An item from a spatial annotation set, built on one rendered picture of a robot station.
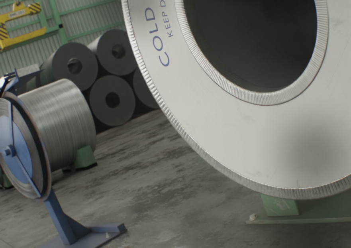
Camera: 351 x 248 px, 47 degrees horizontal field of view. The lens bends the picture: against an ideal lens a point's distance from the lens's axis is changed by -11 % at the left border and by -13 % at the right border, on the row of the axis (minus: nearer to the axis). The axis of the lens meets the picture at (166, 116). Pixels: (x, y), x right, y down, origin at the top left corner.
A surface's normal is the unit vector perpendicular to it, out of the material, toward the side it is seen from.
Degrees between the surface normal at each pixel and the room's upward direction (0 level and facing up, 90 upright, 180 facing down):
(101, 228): 90
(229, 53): 65
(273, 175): 90
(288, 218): 0
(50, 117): 79
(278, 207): 90
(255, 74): 39
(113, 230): 90
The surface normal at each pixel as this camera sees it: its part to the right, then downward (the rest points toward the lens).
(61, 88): 0.09, -0.81
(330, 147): -0.75, 0.33
